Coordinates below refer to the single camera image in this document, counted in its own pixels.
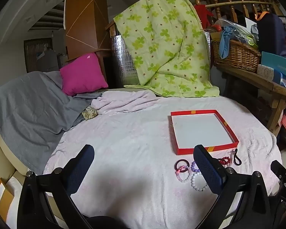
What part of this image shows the black carabiner keychain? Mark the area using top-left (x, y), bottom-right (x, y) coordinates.
top-left (230, 148), bottom-right (242, 166)

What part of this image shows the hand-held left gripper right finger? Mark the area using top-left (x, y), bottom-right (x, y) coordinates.
top-left (193, 144), bottom-right (272, 229)

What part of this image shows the wooden bench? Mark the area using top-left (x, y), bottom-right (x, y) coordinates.
top-left (214, 62), bottom-right (286, 137)

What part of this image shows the silver foil insulation sheet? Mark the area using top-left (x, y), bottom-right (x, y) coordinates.
top-left (110, 35), bottom-right (140, 89)

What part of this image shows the bamboo pole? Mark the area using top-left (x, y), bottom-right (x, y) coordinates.
top-left (205, 0), bottom-right (280, 8)

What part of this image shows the maroon hair ring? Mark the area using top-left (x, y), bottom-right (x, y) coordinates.
top-left (174, 159), bottom-right (190, 172)

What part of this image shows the navy bag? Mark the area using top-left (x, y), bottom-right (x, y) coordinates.
top-left (255, 12), bottom-right (286, 58)

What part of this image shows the floral tissue box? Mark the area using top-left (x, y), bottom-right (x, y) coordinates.
top-left (257, 64), bottom-right (274, 81)

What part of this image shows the cream sofa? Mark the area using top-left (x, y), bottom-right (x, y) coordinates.
top-left (0, 120), bottom-right (65, 222)

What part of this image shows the white bead bracelet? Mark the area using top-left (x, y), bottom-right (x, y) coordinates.
top-left (191, 172), bottom-right (209, 192)

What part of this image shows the red cloth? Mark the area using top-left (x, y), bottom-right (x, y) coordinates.
top-left (194, 4), bottom-right (214, 28)

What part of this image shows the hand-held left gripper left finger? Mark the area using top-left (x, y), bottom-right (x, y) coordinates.
top-left (17, 144), bottom-right (96, 229)

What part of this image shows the green floral quilt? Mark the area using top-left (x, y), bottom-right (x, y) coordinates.
top-left (113, 0), bottom-right (220, 98)

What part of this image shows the blue cardboard box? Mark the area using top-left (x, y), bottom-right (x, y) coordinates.
top-left (260, 52), bottom-right (286, 81)

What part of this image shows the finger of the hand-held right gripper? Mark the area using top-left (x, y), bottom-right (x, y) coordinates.
top-left (270, 160), bottom-right (286, 184)

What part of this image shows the blue cloth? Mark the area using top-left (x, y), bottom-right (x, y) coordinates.
top-left (219, 26), bottom-right (240, 59)

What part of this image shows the grey blanket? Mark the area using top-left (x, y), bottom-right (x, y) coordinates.
top-left (0, 71), bottom-right (103, 174)

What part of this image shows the red shallow box tray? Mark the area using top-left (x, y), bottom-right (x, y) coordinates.
top-left (167, 110), bottom-right (239, 155)

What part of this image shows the magenta pillow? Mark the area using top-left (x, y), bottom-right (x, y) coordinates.
top-left (59, 53), bottom-right (109, 96)

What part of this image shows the purple bead bracelet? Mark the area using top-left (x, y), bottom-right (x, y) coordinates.
top-left (190, 161), bottom-right (202, 174)

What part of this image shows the leaf patterned small cushion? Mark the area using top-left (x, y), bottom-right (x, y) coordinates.
top-left (82, 106), bottom-right (99, 120)

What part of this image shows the brown wooden nightstand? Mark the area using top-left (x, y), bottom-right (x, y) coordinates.
top-left (64, 0), bottom-right (110, 62)

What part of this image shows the red bead bracelet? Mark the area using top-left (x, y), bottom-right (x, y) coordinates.
top-left (218, 157), bottom-right (230, 168)

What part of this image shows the pink bead bracelet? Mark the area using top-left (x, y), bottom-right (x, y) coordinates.
top-left (175, 167), bottom-right (192, 183)

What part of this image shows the orange white striped cushion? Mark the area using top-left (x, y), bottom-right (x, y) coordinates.
top-left (0, 177), bottom-right (15, 216)

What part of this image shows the wicker basket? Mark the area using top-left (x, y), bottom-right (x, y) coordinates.
top-left (211, 39), bottom-right (261, 73)

